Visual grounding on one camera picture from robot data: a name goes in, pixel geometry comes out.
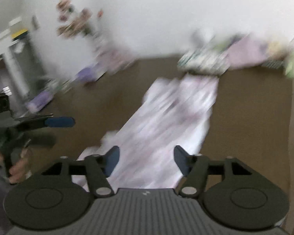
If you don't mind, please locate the pink floral white garment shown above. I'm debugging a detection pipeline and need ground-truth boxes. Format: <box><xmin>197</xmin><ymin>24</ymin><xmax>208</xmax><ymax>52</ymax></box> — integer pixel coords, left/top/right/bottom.
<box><xmin>78</xmin><ymin>75</ymin><xmax>219</xmax><ymax>190</ymax></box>

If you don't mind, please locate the person's left hand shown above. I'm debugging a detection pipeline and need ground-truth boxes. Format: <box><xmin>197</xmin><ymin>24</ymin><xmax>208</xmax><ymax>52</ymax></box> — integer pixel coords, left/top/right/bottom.
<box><xmin>0</xmin><ymin>149</ymin><xmax>32</xmax><ymax>184</ymax></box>

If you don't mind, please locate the purple plastic bag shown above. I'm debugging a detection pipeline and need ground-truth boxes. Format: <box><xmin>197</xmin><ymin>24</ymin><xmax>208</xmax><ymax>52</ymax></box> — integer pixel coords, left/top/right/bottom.
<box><xmin>26</xmin><ymin>63</ymin><xmax>107</xmax><ymax>114</ymax></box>

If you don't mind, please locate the white shelf unit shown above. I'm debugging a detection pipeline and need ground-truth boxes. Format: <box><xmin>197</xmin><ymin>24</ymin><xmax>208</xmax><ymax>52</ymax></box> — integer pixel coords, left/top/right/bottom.
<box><xmin>0</xmin><ymin>17</ymin><xmax>48</xmax><ymax>116</ymax></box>

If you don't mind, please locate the dried flower bouquet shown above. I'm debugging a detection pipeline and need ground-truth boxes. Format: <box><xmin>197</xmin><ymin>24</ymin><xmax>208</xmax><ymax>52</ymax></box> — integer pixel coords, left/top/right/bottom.
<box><xmin>56</xmin><ymin>0</ymin><xmax>103</xmax><ymax>39</ymax></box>

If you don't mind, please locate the teal flower white pouch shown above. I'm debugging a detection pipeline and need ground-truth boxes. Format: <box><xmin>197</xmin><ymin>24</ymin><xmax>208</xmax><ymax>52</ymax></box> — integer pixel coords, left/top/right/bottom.
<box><xmin>177</xmin><ymin>47</ymin><xmax>230</xmax><ymax>76</ymax></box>

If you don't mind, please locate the folded lilac cloth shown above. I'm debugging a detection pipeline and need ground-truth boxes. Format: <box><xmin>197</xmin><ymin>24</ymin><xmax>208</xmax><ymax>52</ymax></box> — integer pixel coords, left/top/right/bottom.
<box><xmin>226</xmin><ymin>35</ymin><xmax>269</xmax><ymax>70</ymax></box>

